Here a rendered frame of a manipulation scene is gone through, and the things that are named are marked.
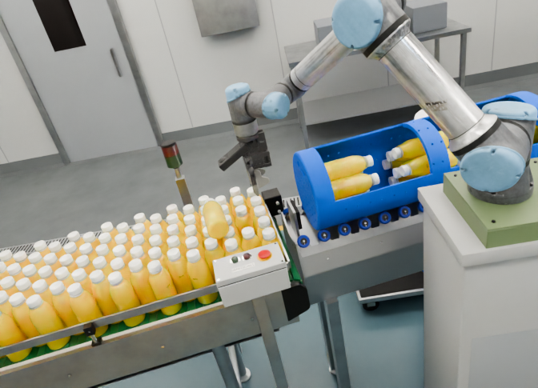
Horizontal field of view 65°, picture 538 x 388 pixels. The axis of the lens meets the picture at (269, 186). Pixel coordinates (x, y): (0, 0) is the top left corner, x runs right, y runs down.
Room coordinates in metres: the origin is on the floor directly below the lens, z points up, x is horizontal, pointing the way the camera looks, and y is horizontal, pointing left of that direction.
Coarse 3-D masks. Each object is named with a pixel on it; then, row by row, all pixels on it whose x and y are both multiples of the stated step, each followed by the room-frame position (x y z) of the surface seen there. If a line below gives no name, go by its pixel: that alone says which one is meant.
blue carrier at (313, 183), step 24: (504, 96) 1.41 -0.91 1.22; (528, 96) 1.34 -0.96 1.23; (336, 144) 1.37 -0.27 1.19; (360, 144) 1.42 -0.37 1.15; (384, 144) 1.44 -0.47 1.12; (432, 144) 1.22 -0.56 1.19; (312, 168) 1.20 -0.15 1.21; (432, 168) 1.18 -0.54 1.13; (456, 168) 1.18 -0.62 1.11; (312, 192) 1.15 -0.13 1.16; (384, 192) 1.15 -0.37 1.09; (408, 192) 1.17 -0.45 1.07; (312, 216) 1.20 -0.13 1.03; (336, 216) 1.14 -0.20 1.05; (360, 216) 1.17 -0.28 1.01
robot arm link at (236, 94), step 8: (232, 88) 1.21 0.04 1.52; (240, 88) 1.20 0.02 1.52; (248, 88) 1.21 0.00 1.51; (232, 96) 1.20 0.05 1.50; (240, 96) 1.19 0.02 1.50; (232, 104) 1.20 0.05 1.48; (240, 104) 1.18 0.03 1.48; (232, 112) 1.21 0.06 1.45; (240, 112) 1.19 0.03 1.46; (232, 120) 1.21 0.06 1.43; (240, 120) 1.19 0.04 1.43; (248, 120) 1.20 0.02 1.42
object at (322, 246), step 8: (416, 216) 1.20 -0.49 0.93; (384, 224) 1.19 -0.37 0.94; (392, 224) 1.19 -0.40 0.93; (400, 224) 1.19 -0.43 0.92; (408, 224) 1.19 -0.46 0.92; (360, 232) 1.18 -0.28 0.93; (368, 232) 1.18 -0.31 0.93; (376, 232) 1.18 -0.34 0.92; (384, 232) 1.17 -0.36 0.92; (328, 240) 1.17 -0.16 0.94; (336, 240) 1.17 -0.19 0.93; (344, 240) 1.17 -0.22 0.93; (352, 240) 1.16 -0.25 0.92; (304, 248) 1.16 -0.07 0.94; (312, 248) 1.16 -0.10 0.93; (320, 248) 1.15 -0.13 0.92; (328, 248) 1.15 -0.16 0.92; (304, 256) 1.14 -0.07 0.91
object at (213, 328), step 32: (288, 288) 1.02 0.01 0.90; (160, 320) 1.00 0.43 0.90; (192, 320) 0.99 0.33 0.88; (224, 320) 1.00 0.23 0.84; (256, 320) 1.01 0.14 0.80; (288, 320) 1.02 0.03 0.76; (64, 352) 0.96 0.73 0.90; (96, 352) 0.95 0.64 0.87; (128, 352) 0.96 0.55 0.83; (160, 352) 0.97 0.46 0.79; (192, 352) 0.98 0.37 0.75; (224, 352) 1.01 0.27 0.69; (0, 384) 0.92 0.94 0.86; (32, 384) 0.93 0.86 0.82; (64, 384) 0.94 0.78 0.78; (96, 384) 0.95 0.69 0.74
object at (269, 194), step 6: (264, 192) 1.48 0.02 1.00; (270, 192) 1.47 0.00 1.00; (276, 192) 1.46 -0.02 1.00; (264, 198) 1.43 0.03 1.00; (270, 198) 1.43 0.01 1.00; (276, 198) 1.43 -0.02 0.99; (270, 204) 1.42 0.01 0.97; (276, 204) 1.41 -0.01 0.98; (282, 204) 1.43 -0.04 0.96; (270, 210) 1.42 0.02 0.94; (276, 210) 1.43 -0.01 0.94; (282, 210) 1.43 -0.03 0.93
